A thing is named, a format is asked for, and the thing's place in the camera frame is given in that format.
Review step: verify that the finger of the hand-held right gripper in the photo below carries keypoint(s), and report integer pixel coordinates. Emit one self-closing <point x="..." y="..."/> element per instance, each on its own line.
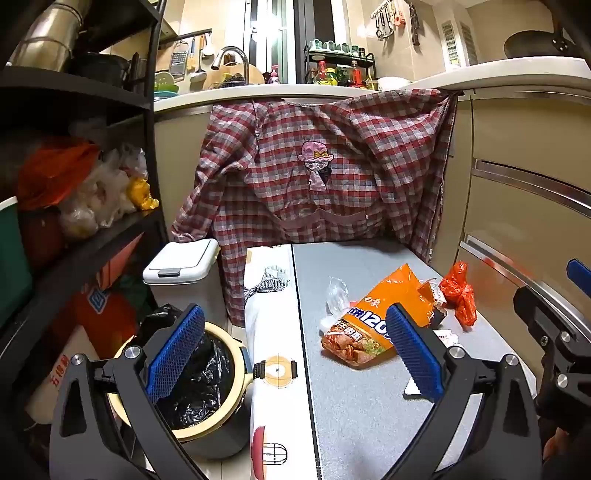
<point x="531" y="307"/>
<point x="579" y="277"/>

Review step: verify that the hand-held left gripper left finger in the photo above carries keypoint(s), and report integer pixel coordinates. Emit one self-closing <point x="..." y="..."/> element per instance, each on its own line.
<point x="178" y="350"/>

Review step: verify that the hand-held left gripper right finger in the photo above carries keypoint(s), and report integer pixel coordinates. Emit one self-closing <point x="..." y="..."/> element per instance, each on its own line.
<point x="413" y="350"/>

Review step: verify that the white paper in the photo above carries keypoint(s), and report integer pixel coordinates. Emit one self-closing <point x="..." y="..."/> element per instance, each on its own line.
<point x="445" y="338"/>

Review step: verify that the black trash bag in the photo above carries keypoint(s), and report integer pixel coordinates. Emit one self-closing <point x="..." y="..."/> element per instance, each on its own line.
<point x="207" y="383"/>

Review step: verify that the orange snack bag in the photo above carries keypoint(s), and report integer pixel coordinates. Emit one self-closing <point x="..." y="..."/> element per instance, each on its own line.
<point x="369" y="318"/>

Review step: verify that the round beige-rimmed trash can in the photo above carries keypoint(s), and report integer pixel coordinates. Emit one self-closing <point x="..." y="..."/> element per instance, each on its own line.
<point x="239" y="364"/>

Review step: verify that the red plastic wrapper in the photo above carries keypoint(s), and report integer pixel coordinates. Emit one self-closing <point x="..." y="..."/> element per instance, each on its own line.
<point x="457" y="290"/>

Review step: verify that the clear plastic wrapper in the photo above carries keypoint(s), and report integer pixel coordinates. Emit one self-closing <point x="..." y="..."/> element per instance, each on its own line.
<point x="337" y="297"/>

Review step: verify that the person's right hand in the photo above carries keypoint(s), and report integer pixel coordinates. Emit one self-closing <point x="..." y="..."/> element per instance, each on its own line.
<point x="561" y="443"/>

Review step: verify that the beige cabinet drawer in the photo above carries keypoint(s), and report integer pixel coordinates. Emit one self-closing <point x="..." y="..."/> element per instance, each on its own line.
<point x="531" y="129"/>
<point x="485" y="272"/>
<point x="517" y="212"/>

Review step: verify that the orange printed package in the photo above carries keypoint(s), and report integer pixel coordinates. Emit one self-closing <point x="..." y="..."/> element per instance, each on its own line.
<point x="111" y="318"/>

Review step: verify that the grey table mat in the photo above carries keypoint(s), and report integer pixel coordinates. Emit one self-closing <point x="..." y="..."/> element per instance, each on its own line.
<point x="369" y="415"/>

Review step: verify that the white lidded bin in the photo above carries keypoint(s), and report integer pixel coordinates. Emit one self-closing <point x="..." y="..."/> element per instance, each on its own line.
<point x="184" y="263"/>

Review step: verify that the white printed board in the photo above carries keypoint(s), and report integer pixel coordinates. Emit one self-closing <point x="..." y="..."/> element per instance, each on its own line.
<point x="272" y="332"/>

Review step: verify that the cardboard box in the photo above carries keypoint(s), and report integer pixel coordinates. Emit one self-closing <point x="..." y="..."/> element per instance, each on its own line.
<point x="60" y="383"/>

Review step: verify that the yellow plastic bag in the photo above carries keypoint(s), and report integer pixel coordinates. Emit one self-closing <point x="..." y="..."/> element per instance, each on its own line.
<point x="141" y="196"/>

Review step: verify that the clear plastic bag bundle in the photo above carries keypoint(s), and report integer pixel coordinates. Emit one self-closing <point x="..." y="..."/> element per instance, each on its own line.
<point x="97" y="198"/>

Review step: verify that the dark red bag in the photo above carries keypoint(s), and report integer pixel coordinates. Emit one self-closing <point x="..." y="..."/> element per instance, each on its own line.
<point x="41" y="235"/>

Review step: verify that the green box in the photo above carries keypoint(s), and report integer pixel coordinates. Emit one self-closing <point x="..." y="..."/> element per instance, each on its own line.
<point x="11" y="263"/>

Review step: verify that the red plaid shirt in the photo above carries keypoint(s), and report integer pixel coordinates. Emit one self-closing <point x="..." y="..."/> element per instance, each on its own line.
<point x="277" y="184"/>

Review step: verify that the orange plastic bag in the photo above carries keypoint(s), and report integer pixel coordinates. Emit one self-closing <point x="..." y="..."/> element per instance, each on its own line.
<point x="55" y="175"/>

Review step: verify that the white kitchen countertop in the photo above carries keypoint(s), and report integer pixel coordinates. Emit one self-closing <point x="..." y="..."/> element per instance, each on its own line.
<point x="508" y="71"/>

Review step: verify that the black wok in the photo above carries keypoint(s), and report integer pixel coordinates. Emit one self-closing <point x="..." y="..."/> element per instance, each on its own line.
<point x="531" y="44"/>

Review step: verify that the white bowl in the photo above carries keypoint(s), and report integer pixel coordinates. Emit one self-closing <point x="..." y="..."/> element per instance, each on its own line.
<point x="392" y="84"/>

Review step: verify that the green dish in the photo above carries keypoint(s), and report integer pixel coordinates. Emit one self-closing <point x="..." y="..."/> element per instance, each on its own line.
<point x="166" y="83"/>

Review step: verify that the row of sauce bottles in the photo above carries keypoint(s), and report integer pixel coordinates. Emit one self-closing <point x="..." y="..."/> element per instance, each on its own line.
<point x="341" y="76"/>

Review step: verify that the black spice rack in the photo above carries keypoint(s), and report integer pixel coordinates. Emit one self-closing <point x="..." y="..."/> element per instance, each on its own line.
<point x="371" y="69"/>

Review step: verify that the round wooden cutting board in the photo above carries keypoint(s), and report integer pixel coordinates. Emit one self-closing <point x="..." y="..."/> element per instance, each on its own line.
<point x="256" y="76"/>

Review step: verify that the black shelf rack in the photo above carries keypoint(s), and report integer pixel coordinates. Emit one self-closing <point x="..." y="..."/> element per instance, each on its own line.
<point x="69" y="85"/>

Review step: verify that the metal grater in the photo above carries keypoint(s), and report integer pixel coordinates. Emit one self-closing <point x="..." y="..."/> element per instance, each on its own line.
<point x="178" y="60"/>

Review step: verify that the pink bottle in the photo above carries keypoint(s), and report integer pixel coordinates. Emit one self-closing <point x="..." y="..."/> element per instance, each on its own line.
<point x="274" y="76"/>

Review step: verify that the black pot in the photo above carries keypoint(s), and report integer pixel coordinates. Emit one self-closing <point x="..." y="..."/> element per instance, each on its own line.
<point x="101" y="69"/>

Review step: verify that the steel kitchen faucet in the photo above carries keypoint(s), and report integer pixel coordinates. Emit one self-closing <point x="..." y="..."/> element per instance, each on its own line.
<point x="242" y="60"/>

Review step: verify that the row of green cups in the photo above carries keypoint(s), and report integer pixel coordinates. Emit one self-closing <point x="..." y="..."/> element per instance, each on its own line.
<point x="337" y="46"/>

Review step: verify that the hanging kitchen utensils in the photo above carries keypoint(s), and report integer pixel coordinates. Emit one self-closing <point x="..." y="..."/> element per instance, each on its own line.
<point x="392" y="21"/>

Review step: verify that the steel pot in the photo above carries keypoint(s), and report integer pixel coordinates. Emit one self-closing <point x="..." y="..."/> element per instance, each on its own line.
<point x="46" y="41"/>

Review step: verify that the white wall vent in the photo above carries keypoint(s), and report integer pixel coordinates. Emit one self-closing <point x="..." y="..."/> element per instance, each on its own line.
<point x="455" y="44"/>

